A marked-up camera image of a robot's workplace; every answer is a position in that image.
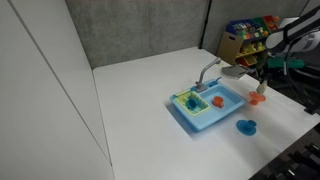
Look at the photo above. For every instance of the yellow-green dish rack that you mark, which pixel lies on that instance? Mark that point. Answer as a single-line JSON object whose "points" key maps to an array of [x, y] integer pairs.
{"points": [[182, 97]]}

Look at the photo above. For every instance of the white toy bottle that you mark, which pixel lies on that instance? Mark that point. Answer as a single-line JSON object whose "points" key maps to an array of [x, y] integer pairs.
{"points": [[261, 88]]}

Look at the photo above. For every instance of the orange toy cup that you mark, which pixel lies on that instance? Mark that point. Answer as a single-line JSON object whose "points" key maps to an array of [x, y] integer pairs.
{"points": [[218, 101]]}

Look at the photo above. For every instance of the wooden toy storage shelf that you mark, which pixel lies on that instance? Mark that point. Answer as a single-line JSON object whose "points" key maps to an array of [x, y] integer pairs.
{"points": [[243, 41]]}

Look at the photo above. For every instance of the blue toy cup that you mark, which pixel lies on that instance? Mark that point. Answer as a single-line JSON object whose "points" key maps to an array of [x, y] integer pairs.
{"points": [[191, 103]]}

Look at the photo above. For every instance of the black tripod pole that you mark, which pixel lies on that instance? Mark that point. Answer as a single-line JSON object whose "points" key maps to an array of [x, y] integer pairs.
{"points": [[206, 19]]}

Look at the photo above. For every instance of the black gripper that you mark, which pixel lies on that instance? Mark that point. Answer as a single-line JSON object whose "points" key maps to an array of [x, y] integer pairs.
{"points": [[267, 73]]}

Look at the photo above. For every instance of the orange round stand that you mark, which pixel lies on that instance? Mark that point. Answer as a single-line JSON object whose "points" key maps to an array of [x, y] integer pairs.
{"points": [[256, 98]]}

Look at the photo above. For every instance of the light blue toy sink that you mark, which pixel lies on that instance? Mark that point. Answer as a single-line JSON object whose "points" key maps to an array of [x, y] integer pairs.
{"points": [[232, 102]]}

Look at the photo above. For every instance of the black equipment at table edge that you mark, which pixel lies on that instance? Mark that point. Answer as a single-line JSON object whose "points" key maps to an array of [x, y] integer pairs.
{"points": [[300, 161]]}

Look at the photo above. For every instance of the grey metal mounting plate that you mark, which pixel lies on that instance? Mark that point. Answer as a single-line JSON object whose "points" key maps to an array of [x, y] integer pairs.
{"points": [[234, 71]]}

